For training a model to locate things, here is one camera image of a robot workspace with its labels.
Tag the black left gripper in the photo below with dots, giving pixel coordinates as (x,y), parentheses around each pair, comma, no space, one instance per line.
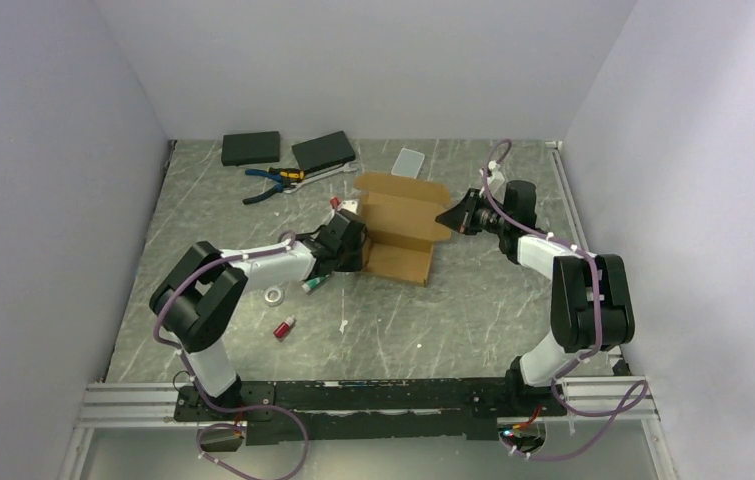
(356,263)

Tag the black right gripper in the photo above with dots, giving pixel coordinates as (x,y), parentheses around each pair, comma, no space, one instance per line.
(461,217)

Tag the brown cardboard paper box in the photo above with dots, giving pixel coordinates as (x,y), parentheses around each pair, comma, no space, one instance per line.
(400,215)

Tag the green white glue stick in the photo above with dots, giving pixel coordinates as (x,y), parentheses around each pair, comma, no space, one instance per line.
(312,284)

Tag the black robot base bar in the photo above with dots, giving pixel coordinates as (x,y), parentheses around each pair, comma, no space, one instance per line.
(474,408)

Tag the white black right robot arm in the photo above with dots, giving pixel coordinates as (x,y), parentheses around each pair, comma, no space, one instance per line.
(591,308)

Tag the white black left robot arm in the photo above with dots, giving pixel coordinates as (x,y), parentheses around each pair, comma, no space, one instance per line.
(194,304)

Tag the black flat box right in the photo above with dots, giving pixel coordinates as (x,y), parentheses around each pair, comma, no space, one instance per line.
(323,152)

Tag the black flat box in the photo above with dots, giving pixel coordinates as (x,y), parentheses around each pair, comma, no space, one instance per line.
(323,152)
(250,148)

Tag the black flat box left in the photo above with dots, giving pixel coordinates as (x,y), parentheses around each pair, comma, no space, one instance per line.
(250,148)

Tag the silver wrench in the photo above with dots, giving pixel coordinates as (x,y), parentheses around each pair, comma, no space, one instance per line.
(315,177)

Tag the translucent white plastic container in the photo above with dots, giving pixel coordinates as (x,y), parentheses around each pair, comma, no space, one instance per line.
(408,163)

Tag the silver tape roll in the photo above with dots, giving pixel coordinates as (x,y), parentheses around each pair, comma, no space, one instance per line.
(274,296)

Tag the small red bottle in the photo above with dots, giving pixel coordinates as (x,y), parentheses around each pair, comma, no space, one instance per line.
(284,328)

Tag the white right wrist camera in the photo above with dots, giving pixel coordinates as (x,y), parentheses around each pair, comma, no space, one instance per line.
(493,178)

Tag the blue handled pliers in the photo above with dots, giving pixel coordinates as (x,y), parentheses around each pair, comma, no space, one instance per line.
(272,185)

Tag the aluminium frame rail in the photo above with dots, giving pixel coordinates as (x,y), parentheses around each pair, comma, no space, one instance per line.
(152,405)

